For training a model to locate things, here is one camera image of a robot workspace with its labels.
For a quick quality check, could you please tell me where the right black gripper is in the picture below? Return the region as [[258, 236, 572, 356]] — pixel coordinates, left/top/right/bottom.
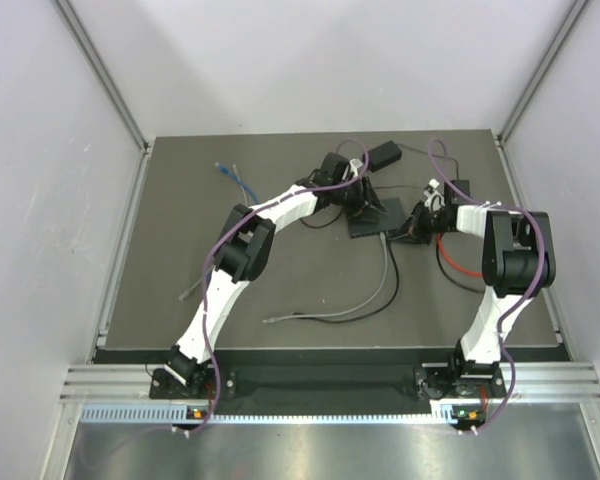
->
[[389, 200, 450, 246]]

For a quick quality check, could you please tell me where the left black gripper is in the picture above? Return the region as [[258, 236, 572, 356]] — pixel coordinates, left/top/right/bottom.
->
[[330, 175, 388, 224]]

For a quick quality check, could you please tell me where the black network switch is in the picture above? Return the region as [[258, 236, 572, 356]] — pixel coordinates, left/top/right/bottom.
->
[[347, 197, 407, 239]]

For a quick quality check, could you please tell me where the grey ethernet cable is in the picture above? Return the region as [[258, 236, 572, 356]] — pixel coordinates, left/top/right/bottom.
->
[[178, 163, 251, 302], [262, 233, 391, 325]]

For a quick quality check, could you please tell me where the red ethernet cable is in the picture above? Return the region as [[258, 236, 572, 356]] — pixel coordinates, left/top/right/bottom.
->
[[437, 234, 485, 279]]

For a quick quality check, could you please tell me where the blue ethernet cable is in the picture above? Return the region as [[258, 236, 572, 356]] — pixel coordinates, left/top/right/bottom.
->
[[214, 162, 264, 205]]

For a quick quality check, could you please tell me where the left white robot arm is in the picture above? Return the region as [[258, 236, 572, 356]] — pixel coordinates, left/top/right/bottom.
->
[[164, 147, 401, 397]]

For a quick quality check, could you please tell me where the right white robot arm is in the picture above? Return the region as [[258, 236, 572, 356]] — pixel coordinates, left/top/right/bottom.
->
[[395, 179, 556, 400]]

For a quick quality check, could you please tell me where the black power adapter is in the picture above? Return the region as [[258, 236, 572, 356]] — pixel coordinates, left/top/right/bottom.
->
[[368, 141, 402, 173]]

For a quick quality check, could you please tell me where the black power adapter cable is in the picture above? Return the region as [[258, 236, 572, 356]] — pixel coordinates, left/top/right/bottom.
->
[[299, 142, 474, 229]]

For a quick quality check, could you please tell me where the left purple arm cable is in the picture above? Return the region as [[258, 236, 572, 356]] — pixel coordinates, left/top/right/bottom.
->
[[77, 139, 371, 471]]

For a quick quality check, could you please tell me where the perforated cable duct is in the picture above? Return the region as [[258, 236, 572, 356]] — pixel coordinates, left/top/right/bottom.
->
[[80, 404, 457, 425]]

